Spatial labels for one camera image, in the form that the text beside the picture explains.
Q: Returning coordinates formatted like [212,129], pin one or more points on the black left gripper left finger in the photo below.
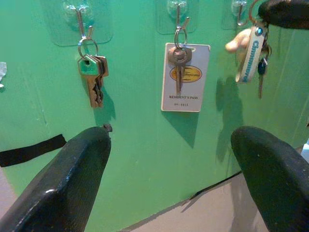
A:
[60,183]

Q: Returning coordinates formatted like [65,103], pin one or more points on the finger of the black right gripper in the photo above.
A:
[287,13]

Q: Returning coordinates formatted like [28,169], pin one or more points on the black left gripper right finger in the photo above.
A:
[277,178]

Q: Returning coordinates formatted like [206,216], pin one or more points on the green hook board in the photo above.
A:
[144,145]

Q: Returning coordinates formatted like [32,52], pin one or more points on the black tape strip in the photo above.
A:
[24,152]

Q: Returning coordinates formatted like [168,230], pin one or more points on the green-headed key bunch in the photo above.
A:
[90,70]

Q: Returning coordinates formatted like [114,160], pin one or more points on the white resident pass card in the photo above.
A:
[193,96]

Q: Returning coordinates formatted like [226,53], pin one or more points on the white tape scrap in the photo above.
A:
[2,70]

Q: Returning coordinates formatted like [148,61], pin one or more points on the clear adhesive wall hook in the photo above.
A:
[80,23]
[239,14]
[178,17]

